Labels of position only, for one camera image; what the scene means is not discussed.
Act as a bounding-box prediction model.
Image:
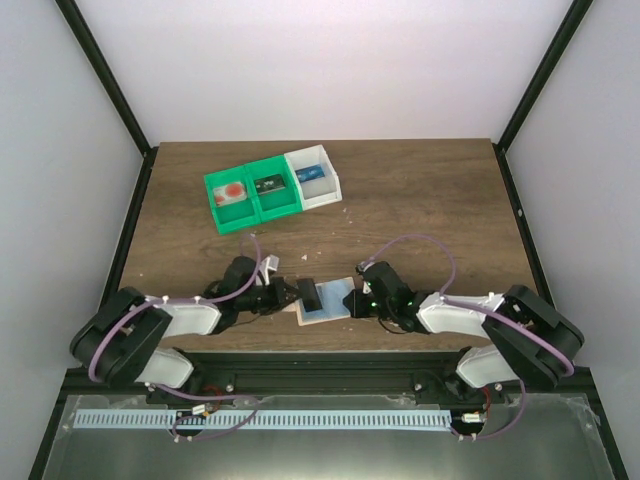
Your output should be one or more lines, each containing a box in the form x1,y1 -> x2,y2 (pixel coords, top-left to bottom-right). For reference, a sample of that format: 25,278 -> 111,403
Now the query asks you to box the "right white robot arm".
342,261 -> 585,391

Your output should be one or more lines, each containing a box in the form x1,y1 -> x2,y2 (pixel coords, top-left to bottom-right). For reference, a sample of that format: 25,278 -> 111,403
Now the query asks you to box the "pink leather card holder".
294,277 -> 355,327

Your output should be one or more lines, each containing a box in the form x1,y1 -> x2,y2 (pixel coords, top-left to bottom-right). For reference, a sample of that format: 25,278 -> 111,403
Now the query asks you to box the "purple cable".
362,233 -> 576,379
88,233 -> 266,384

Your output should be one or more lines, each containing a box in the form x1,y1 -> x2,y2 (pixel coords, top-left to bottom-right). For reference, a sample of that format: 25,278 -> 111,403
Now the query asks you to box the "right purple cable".
362,233 -> 576,379

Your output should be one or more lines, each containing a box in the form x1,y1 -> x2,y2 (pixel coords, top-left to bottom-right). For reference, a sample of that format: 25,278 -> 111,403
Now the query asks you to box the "black card in bin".
254,174 -> 286,195

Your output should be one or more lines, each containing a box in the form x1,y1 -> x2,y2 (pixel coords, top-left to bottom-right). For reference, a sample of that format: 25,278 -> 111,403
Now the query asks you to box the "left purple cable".
88,233 -> 266,384

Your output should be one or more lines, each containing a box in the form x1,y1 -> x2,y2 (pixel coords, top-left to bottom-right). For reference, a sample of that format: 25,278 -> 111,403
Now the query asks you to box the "middle green bin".
244,155 -> 302,223

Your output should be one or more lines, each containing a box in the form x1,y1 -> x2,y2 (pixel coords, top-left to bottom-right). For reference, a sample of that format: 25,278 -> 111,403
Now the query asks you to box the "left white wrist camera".
256,254 -> 279,286

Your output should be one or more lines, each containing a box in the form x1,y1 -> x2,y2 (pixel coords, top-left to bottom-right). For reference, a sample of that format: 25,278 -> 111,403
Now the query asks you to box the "light blue slotted cable duct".
73,409 -> 452,432

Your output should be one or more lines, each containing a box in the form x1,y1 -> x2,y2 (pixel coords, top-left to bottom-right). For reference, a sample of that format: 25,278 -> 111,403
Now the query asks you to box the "green bin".
244,155 -> 302,223
204,166 -> 259,235

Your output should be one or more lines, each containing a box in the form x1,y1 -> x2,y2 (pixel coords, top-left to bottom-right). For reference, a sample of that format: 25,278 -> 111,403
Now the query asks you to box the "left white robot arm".
69,255 -> 301,389

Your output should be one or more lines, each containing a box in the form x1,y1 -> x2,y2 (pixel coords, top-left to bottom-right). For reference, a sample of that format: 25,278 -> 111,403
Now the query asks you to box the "blue card in bin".
295,164 -> 326,184

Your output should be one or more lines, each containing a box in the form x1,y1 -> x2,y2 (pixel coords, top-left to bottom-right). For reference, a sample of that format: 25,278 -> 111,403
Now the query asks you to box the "red dotted card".
212,181 -> 248,207

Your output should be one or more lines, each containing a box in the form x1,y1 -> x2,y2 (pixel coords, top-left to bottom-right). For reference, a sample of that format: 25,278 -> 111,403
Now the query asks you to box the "left green bin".
204,166 -> 259,235

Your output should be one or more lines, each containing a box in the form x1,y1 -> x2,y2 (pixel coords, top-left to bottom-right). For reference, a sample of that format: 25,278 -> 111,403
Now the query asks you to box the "white bin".
284,145 -> 342,211

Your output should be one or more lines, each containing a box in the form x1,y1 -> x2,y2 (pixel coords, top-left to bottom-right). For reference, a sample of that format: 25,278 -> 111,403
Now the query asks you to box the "black VIP card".
296,278 -> 322,312

